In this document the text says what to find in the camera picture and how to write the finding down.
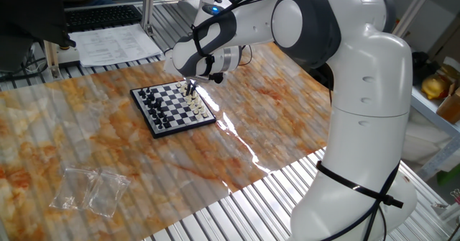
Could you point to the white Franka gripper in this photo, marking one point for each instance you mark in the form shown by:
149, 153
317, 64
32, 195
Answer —
172, 72

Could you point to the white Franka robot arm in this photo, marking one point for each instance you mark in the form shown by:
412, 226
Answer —
366, 90

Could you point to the black and white chessboard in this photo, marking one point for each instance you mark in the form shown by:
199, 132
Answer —
176, 108

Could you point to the white printed paper sheets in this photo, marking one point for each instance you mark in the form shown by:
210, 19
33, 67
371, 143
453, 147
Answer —
111, 45

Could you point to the orange marble pattern mat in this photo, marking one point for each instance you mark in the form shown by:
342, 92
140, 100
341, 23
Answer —
108, 144

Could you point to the black keyboard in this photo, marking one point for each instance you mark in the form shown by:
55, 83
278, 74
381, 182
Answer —
100, 16

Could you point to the clear plastic zip bag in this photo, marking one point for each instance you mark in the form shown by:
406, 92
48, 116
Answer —
109, 192
73, 188

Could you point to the black fabric cover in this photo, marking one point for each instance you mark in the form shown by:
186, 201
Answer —
28, 11

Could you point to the black bundled items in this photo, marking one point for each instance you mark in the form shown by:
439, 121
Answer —
422, 64

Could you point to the white foam packing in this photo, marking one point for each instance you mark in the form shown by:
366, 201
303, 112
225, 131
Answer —
420, 140

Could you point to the white shelf board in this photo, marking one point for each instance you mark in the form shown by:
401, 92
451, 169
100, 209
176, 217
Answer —
431, 109

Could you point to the yellow plush toy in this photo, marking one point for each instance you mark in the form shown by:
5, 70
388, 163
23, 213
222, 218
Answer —
433, 87

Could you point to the grey shelf leg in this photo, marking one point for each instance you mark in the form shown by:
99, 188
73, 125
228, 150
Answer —
438, 158

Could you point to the small cardboard box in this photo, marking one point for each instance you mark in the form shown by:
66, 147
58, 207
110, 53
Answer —
449, 108

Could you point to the green object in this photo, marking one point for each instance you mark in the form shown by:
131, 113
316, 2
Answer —
449, 176

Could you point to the binder clips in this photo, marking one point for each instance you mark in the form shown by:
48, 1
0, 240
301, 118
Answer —
455, 195

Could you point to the vertical aluminium post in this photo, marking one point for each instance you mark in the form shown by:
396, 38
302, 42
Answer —
148, 3

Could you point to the wooden post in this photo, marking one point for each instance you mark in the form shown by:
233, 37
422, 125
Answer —
52, 61

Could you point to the slanted aluminium profile post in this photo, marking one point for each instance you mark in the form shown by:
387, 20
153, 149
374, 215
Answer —
417, 7

